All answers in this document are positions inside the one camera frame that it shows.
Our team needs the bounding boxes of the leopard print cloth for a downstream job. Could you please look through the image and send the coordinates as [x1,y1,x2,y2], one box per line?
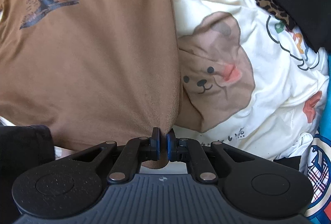
[255,0,296,30]

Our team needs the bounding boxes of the cream bear print bedsheet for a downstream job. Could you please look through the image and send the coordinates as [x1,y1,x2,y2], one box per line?
[171,0,327,161]

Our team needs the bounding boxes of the brown printed t-shirt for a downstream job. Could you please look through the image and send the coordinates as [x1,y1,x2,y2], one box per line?
[0,0,181,169]

